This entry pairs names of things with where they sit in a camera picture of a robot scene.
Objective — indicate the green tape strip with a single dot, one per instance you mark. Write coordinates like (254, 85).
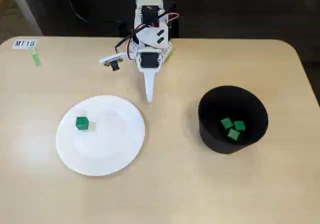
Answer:
(35, 57)

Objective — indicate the white paper plate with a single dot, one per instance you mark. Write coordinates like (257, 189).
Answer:
(105, 144)

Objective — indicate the white metal post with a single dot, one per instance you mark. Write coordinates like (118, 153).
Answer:
(25, 9)

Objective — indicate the white wrist camera board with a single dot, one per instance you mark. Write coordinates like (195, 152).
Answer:
(111, 58)

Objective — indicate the black pot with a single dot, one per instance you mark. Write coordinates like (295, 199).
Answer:
(215, 141)

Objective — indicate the wide pointed white gripper finger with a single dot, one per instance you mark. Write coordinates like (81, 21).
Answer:
(150, 86)

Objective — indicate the white MT18 label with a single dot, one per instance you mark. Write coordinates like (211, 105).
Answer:
(24, 43)

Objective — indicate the green cube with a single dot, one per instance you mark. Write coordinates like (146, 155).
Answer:
(240, 125)
(233, 134)
(226, 123)
(82, 123)

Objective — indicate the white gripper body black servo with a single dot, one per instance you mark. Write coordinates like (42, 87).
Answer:
(149, 61)

